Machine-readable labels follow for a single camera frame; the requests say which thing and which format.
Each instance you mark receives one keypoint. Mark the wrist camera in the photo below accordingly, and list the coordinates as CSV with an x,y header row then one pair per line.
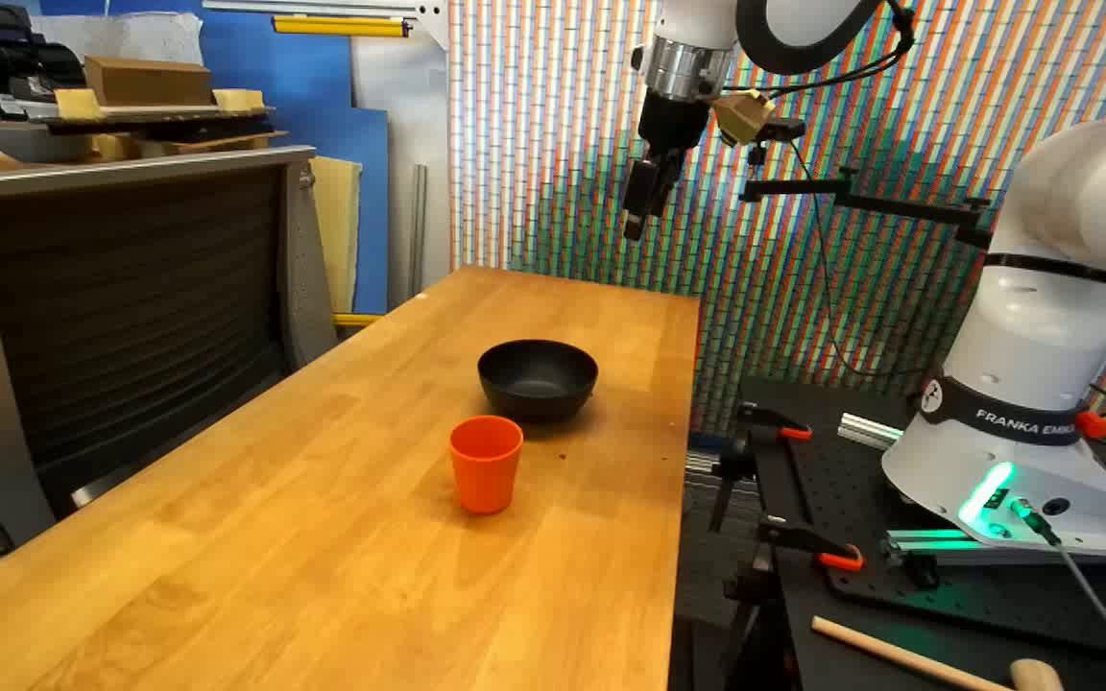
x,y
741,115

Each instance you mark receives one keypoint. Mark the orange cup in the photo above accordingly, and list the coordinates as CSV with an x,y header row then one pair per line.
x,y
486,470

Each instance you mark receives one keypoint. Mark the grey bowl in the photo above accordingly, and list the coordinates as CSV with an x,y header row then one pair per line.
x,y
35,142

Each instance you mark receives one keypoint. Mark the white panel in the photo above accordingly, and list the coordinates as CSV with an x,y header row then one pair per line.
x,y
399,144

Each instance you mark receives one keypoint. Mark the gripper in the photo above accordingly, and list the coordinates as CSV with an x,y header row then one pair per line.
x,y
673,120

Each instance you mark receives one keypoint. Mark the silver aluminium profile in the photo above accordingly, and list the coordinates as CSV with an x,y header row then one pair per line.
x,y
870,430

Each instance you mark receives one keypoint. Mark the yellow foam sheet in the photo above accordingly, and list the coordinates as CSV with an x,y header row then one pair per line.
x,y
337,230

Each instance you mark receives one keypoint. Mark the striped colourful backdrop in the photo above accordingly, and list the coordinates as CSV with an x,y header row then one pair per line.
x,y
563,144

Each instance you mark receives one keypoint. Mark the black machine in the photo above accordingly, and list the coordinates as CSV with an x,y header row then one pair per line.
x,y
20,59

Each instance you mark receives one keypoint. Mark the grey roller shutter cabinet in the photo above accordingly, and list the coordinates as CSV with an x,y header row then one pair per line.
x,y
131,307

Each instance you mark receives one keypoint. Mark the blue board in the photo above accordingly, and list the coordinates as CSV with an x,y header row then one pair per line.
x,y
323,96

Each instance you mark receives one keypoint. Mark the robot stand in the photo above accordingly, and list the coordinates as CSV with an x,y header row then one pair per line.
x,y
851,499

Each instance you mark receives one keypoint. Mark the yellow bar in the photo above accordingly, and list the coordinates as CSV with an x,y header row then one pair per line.
x,y
342,26

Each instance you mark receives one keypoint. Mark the wooden mallet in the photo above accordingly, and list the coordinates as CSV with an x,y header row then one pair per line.
x,y
908,655

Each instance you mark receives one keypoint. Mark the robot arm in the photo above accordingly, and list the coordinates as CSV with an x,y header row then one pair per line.
x,y
1043,317

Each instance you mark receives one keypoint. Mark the black tray with foam blocks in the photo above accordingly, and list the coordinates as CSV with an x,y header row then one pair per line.
x,y
159,120

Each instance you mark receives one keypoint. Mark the black bowl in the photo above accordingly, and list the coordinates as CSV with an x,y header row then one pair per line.
x,y
536,384

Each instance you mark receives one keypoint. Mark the cardboard box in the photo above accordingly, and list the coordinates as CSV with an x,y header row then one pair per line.
x,y
150,82

